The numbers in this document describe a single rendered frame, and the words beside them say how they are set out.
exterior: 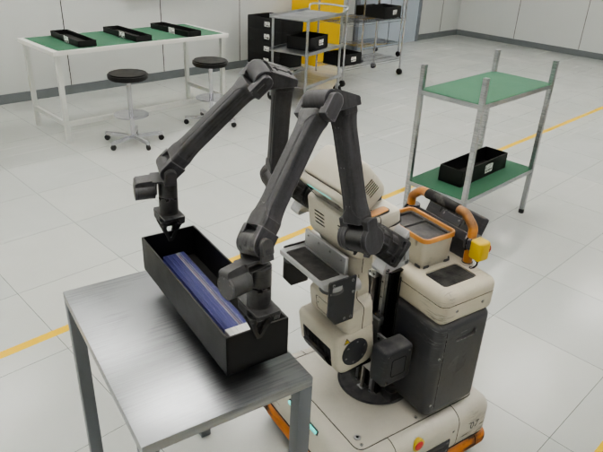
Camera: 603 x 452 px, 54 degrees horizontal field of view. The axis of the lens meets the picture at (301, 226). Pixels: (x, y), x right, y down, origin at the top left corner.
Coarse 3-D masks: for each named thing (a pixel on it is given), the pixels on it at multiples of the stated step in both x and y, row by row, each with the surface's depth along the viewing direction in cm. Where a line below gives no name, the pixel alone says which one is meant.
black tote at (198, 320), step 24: (144, 240) 178; (168, 240) 185; (192, 240) 190; (144, 264) 184; (216, 264) 178; (168, 288) 168; (192, 312) 155; (240, 312) 165; (216, 336) 143; (240, 336) 140; (264, 336) 145; (216, 360) 147; (240, 360) 144; (264, 360) 148
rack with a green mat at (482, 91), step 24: (552, 72) 389; (432, 96) 358; (456, 96) 352; (480, 96) 335; (504, 96) 356; (480, 120) 340; (480, 144) 442; (408, 168) 387; (504, 168) 418; (528, 168) 419; (408, 192) 394; (456, 192) 375; (480, 192) 377; (528, 192) 428
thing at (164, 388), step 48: (96, 288) 183; (144, 288) 184; (96, 336) 162; (144, 336) 163; (192, 336) 164; (144, 384) 146; (192, 384) 147; (240, 384) 148; (288, 384) 149; (96, 432) 205; (144, 432) 133; (192, 432) 136
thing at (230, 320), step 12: (180, 252) 186; (168, 264) 180; (180, 264) 180; (192, 264) 180; (180, 276) 174; (192, 276) 174; (204, 276) 174; (192, 288) 168; (204, 288) 169; (216, 288) 169; (204, 300) 163; (216, 300) 163; (228, 300) 164; (216, 312) 159; (228, 312) 159; (216, 324) 156; (228, 324) 154; (240, 324) 154; (228, 336) 151
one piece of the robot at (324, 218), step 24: (312, 192) 189; (312, 216) 190; (336, 216) 177; (384, 216) 174; (336, 240) 182; (360, 264) 185; (312, 288) 201; (312, 312) 202; (360, 312) 189; (336, 336) 190; (360, 336) 195; (336, 360) 193; (360, 360) 200
